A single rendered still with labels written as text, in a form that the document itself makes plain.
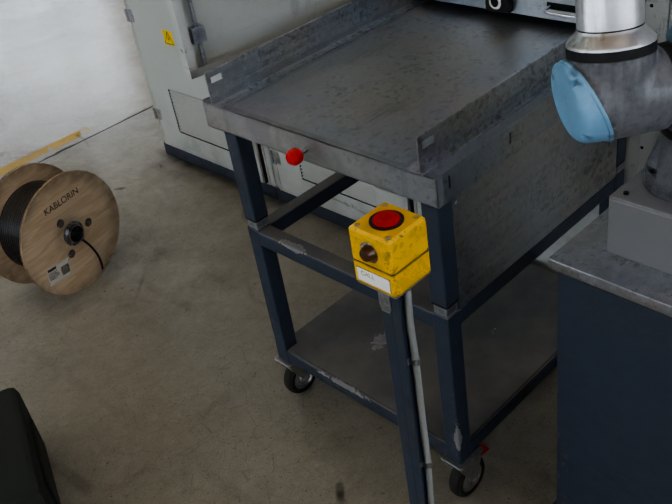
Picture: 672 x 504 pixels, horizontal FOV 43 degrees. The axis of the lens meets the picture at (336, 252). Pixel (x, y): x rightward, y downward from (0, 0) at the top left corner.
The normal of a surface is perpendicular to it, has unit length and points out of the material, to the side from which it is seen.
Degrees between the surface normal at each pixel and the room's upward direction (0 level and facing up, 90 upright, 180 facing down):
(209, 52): 90
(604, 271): 0
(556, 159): 90
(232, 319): 0
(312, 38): 90
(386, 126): 0
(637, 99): 77
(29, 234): 90
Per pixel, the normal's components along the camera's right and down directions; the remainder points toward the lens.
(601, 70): -0.47, 0.44
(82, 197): 0.85, 0.18
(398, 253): 0.71, 0.33
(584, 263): -0.15, -0.81
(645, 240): -0.71, 0.48
